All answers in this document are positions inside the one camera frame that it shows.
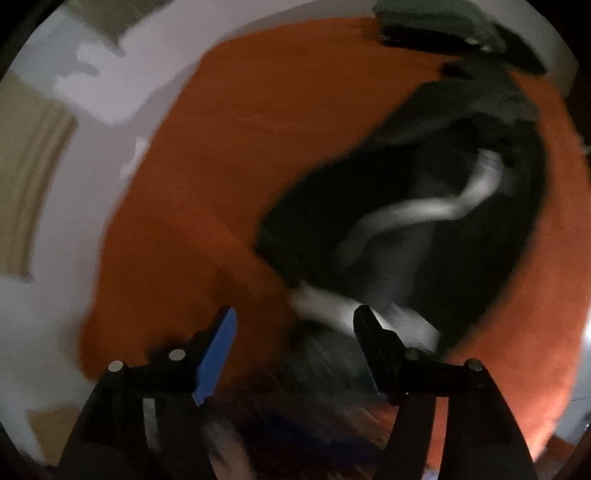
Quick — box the black garment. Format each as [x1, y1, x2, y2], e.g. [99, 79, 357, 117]
[218, 60, 546, 479]

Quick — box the orange fleece blanket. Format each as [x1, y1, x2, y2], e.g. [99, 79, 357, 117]
[78, 18, 590, 455]

